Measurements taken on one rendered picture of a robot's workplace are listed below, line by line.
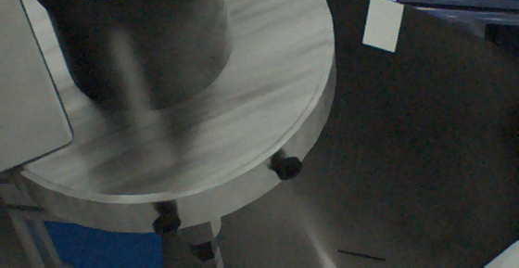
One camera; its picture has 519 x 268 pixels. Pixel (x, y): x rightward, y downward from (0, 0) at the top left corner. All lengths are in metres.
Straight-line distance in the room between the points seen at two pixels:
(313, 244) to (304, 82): 0.30
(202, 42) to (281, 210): 0.31
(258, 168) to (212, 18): 0.03
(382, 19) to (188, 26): 0.39
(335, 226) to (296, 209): 0.02
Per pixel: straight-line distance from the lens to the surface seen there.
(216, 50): 0.22
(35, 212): 1.03
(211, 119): 0.21
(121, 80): 0.21
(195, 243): 0.28
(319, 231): 0.51
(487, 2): 1.23
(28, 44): 0.19
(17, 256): 0.36
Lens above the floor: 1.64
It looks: 55 degrees down
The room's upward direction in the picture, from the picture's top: 7 degrees counter-clockwise
